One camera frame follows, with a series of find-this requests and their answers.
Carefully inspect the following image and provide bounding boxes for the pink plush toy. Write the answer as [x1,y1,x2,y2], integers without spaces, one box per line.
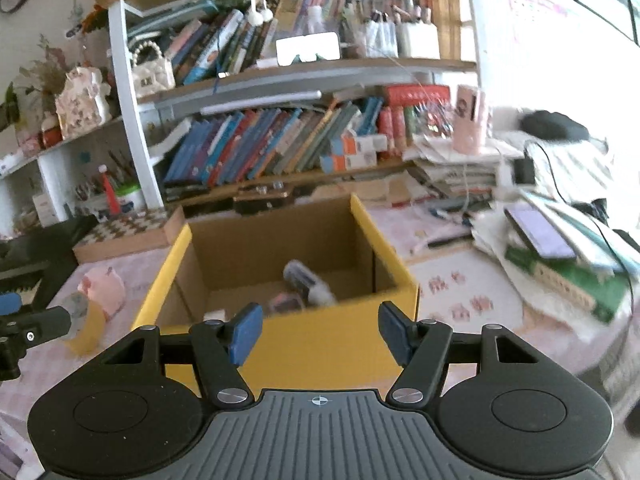
[77,266,126,321]

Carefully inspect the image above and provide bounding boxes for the black Yamaha keyboard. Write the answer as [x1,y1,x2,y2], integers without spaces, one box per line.
[0,216,98,310]

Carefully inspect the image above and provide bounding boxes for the pink checkered tablecloth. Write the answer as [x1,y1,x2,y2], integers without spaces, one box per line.
[0,199,626,461]

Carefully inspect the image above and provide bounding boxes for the yellow cardboard box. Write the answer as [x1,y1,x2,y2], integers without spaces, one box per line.
[134,196,419,393]

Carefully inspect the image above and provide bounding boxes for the wooden chess board box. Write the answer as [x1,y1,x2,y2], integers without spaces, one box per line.
[73,207,186,263]

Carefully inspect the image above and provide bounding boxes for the red glue bottle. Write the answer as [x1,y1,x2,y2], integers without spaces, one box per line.
[99,165,122,218]

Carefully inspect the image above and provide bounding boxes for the smartphone on books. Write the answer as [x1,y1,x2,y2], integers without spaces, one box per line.
[504,205,577,261]

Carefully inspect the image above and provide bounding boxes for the green thick book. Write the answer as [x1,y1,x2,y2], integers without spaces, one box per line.
[504,246,632,324]

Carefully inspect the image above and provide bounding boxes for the floral house ornament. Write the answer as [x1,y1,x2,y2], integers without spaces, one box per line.
[55,66,112,140]

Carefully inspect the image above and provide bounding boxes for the black mouse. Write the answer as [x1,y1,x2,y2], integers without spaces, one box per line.
[520,110,590,142]

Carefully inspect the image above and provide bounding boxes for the white bookshelf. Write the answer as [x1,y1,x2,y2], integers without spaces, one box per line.
[6,0,476,225]

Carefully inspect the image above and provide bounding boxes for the white pearl handbag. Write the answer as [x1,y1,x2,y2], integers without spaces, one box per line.
[132,40,176,99]

